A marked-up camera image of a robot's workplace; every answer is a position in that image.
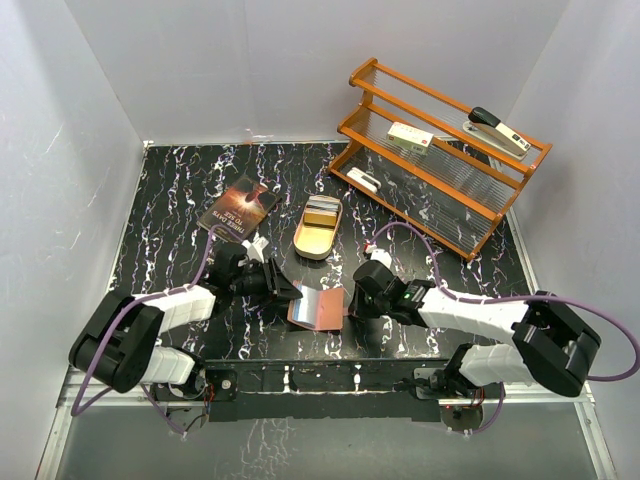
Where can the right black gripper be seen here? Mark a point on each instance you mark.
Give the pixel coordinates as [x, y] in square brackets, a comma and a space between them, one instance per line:
[359, 309]

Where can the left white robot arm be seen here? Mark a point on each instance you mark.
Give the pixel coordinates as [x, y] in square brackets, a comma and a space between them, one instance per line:
[118, 345]

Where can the black beige stapler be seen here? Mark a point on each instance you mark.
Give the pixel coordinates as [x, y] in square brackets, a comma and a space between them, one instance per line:
[489, 129]

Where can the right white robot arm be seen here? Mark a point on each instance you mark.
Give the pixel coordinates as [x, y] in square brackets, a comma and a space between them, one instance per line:
[538, 340]

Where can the orange wooden shelf rack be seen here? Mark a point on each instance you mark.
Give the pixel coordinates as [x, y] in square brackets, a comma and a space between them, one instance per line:
[460, 190]

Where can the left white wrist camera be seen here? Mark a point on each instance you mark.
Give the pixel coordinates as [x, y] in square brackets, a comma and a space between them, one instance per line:
[255, 249]

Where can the white staples box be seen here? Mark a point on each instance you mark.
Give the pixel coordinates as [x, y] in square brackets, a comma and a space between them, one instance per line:
[409, 138]

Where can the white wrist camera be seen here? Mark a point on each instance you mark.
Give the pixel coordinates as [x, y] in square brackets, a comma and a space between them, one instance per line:
[375, 253]
[255, 249]

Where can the beige oval card tray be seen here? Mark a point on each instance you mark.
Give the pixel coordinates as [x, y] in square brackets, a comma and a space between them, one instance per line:
[315, 234]

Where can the dark paperback book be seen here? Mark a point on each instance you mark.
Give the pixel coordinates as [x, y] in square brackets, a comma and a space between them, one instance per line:
[239, 210]

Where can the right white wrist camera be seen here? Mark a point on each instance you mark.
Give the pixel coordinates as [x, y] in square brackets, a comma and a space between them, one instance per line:
[375, 253]

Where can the pink leather card holder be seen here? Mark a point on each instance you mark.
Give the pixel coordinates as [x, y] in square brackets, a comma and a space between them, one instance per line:
[318, 310]

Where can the black front mounting rail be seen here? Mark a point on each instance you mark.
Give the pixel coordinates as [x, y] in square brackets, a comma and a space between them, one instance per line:
[315, 389]

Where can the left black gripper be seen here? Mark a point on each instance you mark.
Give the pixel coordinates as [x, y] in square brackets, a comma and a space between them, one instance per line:
[276, 286]

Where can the small white black device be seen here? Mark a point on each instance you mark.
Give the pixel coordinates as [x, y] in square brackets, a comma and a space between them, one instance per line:
[364, 179]

